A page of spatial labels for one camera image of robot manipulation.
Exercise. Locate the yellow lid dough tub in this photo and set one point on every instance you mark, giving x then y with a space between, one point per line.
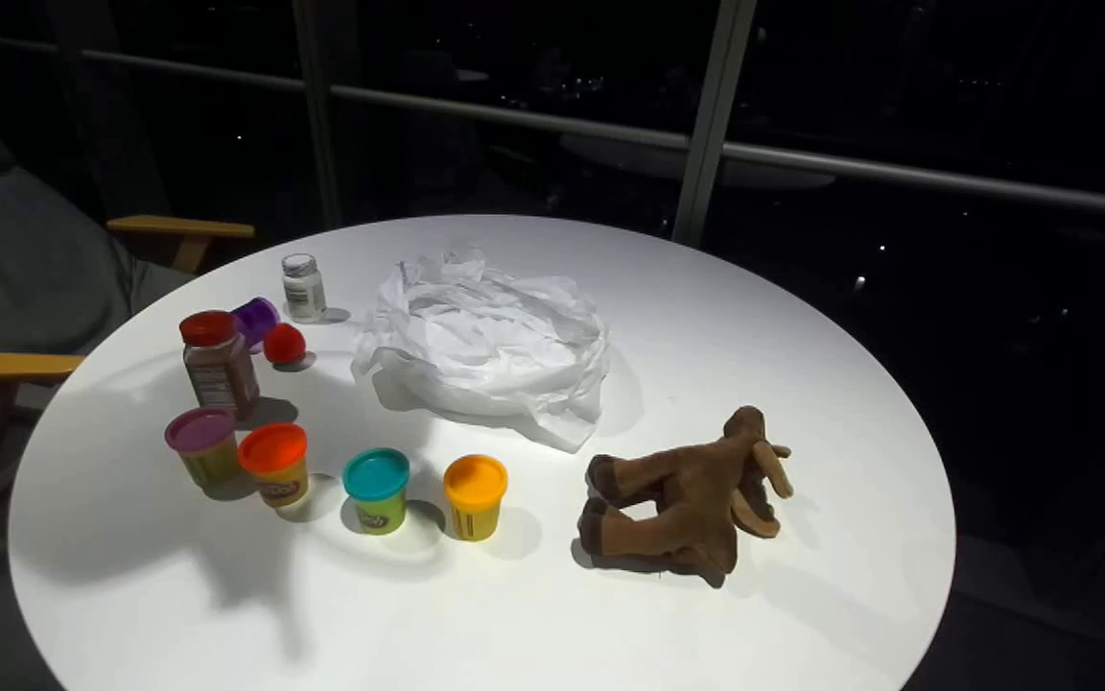
472 492

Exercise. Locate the purple plastic container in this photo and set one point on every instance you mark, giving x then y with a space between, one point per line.
257 321

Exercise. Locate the red plastic ball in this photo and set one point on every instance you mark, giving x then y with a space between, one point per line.
284 346

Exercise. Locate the orange lid dough tub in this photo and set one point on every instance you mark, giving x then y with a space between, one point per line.
276 462

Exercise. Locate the metal window railing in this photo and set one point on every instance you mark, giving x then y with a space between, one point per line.
606 132

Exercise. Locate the white plastic bag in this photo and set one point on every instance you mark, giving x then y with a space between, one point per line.
486 346

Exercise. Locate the teal lid dough tub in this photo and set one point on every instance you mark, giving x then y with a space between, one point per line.
376 488

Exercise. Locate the pink lid dough tub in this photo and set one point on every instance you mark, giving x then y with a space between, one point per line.
210 452

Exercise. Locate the brown plush toy animal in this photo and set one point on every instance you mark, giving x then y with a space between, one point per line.
684 508

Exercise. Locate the red lid spice jar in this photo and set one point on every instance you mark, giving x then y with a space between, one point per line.
217 359

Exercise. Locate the white lid small bottle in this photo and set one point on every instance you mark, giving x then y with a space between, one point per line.
306 287

